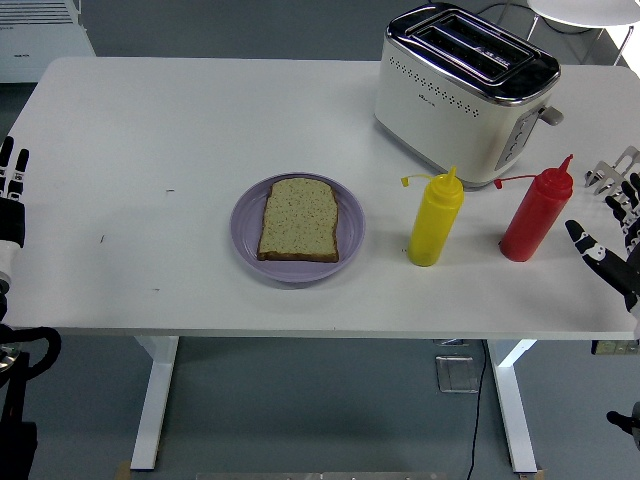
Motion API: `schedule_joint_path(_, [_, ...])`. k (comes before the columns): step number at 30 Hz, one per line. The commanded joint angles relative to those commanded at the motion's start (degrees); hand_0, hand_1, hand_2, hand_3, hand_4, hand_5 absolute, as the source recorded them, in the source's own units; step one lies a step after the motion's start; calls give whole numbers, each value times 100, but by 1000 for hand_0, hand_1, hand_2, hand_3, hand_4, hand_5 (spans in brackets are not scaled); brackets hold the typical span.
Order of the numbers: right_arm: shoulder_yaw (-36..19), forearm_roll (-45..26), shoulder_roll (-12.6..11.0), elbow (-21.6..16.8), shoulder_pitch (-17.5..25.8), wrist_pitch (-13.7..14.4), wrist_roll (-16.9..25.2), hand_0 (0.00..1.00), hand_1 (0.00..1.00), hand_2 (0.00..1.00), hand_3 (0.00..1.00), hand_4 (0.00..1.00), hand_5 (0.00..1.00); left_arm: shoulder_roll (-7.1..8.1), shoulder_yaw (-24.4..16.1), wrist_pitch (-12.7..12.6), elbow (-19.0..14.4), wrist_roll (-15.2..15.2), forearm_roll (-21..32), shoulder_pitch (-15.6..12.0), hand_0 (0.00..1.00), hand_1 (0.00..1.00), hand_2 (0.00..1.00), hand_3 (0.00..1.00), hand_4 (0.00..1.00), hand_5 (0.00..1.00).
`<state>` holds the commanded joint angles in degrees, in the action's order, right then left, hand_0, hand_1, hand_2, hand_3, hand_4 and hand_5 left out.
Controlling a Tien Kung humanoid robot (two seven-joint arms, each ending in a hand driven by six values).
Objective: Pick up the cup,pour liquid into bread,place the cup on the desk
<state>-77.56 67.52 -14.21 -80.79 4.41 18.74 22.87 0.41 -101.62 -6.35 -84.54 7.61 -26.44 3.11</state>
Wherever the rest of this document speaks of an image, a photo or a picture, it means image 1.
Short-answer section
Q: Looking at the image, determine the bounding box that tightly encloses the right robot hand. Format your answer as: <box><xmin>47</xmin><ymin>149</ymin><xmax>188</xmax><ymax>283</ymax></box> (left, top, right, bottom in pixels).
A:
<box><xmin>564</xmin><ymin>171</ymin><xmax>640</xmax><ymax>321</ymax></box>

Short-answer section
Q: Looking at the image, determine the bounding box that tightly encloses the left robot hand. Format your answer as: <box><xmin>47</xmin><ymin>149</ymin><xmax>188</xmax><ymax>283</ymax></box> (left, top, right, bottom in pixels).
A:
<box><xmin>0</xmin><ymin>135</ymin><xmax>31</xmax><ymax>284</ymax></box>

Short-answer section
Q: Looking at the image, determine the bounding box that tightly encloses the red squeeze bottle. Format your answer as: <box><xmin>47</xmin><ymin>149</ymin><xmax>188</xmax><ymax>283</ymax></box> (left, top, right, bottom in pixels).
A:
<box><xmin>493</xmin><ymin>153</ymin><xmax>575</xmax><ymax>263</ymax></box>

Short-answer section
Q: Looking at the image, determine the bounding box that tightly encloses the speckled bread slice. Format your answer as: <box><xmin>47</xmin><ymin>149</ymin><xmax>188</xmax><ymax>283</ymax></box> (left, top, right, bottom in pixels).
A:
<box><xmin>256</xmin><ymin>177</ymin><xmax>341</xmax><ymax>263</ymax></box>

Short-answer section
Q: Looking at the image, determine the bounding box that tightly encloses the table control panel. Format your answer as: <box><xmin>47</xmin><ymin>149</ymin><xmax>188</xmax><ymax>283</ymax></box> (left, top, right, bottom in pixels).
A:
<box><xmin>591</xmin><ymin>339</ymin><xmax>640</xmax><ymax>356</ymax></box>

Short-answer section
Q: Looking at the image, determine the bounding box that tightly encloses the silver metal toast rack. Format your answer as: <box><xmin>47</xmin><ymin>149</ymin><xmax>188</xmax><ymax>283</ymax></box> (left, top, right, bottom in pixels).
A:
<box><xmin>583</xmin><ymin>145</ymin><xmax>640</xmax><ymax>201</ymax></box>

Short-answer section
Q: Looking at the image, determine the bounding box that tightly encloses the white table leg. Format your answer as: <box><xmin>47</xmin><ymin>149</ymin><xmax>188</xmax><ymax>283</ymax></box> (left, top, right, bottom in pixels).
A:
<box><xmin>487</xmin><ymin>339</ymin><xmax>539</xmax><ymax>475</ymax></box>
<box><xmin>129</xmin><ymin>335</ymin><xmax>180</xmax><ymax>471</ymax></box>

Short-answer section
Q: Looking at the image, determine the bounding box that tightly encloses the white slatted appliance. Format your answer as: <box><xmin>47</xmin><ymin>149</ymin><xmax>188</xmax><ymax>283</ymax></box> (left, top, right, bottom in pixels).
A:
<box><xmin>0</xmin><ymin>0</ymin><xmax>97</xmax><ymax>84</ymax></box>

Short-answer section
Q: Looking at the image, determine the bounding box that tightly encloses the metal floor socket plate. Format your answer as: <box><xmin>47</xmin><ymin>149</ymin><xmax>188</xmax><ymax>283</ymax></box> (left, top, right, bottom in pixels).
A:
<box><xmin>434</xmin><ymin>354</ymin><xmax>480</xmax><ymax>395</ymax></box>

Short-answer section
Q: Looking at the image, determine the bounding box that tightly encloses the yellow squeeze bottle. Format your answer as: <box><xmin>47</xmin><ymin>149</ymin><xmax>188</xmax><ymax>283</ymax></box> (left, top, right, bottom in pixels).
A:
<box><xmin>399</xmin><ymin>165</ymin><xmax>465</xmax><ymax>268</ymax></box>

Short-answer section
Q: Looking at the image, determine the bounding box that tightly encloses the purple plate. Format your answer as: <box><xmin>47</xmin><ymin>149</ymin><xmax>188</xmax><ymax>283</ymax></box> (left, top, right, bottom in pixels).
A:
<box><xmin>229</xmin><ymin>172</ymin><xmax>367</xmax><ymax>285</ymax></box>

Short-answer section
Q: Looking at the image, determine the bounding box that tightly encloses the white chrome toaster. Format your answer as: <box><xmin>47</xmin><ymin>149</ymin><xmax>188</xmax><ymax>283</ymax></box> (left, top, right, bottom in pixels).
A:
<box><xmin>373</xmin><ymin>2</ymin><xmax>565</xmax><ymax>190</ymax></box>

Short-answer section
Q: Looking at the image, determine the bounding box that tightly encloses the white round side table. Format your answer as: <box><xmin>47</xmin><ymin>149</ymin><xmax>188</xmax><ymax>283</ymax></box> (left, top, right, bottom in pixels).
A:
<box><xmin>524</xmin><ymin>0</ymin><xmax>640</xmax><ymax>67</ymax></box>

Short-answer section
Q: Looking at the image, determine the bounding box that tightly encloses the thin black floor cable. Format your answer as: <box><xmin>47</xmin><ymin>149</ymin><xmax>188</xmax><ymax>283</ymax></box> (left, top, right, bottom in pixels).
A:
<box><xmin>467</xmin><ymin>340</ymin><xmax>489</xmax><ymax>480</ymax></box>

